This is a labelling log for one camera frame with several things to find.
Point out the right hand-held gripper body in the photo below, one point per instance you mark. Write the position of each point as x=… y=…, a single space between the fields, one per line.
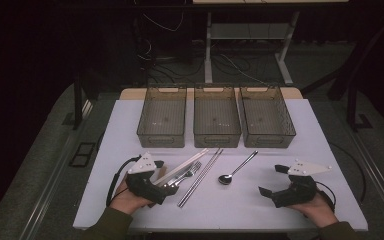
x=300 y=191

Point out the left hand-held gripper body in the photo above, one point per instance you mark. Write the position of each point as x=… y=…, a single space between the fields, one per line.
x=141 y=166

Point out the metal chopstick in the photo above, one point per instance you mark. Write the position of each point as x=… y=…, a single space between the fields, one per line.
x=199 y=177

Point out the long metal spoon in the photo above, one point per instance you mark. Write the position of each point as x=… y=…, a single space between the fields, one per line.
x=226 y=179

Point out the translucent grey plastic bin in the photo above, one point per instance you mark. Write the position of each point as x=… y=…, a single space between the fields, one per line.
x=162 y=116
x=266 y=116
x=216 y=116

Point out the person's right hand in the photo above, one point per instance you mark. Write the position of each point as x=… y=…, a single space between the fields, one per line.
x=320 y=211

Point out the person's left hand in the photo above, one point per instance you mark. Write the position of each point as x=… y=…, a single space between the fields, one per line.
x=123 y=200

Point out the black metal stand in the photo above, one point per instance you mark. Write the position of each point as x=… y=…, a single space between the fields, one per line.
x=350 y=106
x=78 y=106

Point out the black floor bracket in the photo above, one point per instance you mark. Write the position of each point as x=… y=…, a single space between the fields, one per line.
x=81 y=155

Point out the aluminium floor rail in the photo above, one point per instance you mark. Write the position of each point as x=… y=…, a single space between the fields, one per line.
x=380 y=180
x=46 y=196

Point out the white metal desk frame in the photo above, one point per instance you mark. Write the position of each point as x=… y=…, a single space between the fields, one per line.
x=208 y=50

